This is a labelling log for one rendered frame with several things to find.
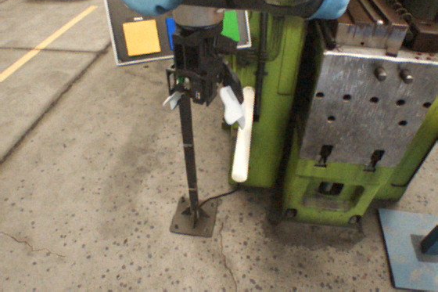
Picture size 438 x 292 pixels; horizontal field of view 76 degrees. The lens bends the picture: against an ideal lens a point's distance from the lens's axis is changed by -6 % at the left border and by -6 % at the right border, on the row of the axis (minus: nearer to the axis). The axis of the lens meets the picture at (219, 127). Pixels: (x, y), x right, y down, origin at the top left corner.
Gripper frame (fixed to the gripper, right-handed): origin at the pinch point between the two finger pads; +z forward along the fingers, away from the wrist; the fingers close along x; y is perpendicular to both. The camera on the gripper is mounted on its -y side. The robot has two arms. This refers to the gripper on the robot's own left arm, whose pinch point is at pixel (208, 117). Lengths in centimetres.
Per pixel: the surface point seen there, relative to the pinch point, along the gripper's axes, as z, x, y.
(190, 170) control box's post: 56, -22, -28
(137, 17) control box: -11.4, -24.7, -14.2
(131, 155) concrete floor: 93, -78, -51
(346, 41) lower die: 1, 22, -50
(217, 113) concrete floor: 93, -46, -110
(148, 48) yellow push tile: -5.3, -20.9, -11.6
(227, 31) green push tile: -6.6, -6.4, -25.0
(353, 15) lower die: -6, 22, -55
